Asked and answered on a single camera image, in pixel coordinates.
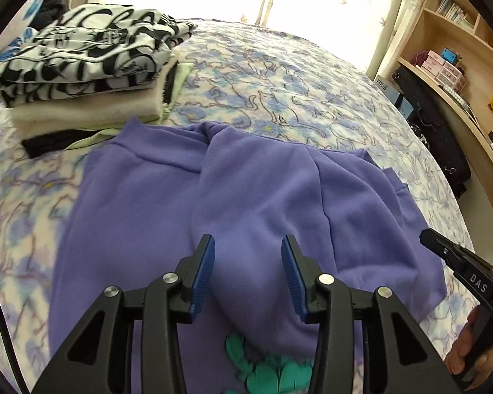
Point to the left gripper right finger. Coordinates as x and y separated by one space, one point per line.
397 355

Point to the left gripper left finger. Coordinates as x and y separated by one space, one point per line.
96 355

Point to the purple zip hoodie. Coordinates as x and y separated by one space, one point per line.
150 194

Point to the person's right hand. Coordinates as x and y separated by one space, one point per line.
455 359

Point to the black bag beside bed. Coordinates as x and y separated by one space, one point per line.
442 143

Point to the pink storage boxes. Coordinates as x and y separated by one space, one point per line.
443 72

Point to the black garment under stack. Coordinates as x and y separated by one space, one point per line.
51 142

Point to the cream folded garment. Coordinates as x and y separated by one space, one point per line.
101 111

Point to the wooden bookshelf desk unit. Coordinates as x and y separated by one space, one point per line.
456 30

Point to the blue floral bed blanket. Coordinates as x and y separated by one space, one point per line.
261 82

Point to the black white patterned folded garment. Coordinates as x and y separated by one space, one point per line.
92 49

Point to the white blue flower pillow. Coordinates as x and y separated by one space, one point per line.
18 31

